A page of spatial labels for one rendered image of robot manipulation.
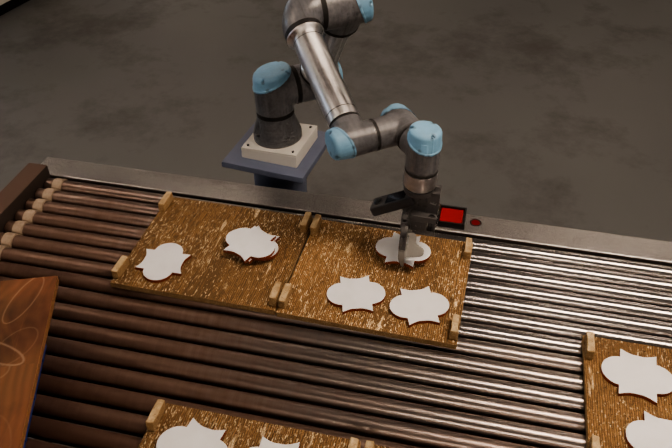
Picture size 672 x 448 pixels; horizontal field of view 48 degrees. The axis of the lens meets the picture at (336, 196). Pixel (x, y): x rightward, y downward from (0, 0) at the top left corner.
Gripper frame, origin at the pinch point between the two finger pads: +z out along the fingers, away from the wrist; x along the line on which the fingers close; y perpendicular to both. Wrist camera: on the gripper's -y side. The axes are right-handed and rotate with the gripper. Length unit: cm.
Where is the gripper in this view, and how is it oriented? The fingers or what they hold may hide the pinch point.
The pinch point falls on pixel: (403, 249)
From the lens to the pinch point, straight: 184.2
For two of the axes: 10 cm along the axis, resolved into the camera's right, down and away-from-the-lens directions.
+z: -0.3, 7.9, 6.1
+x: 2.4, -5.8, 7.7
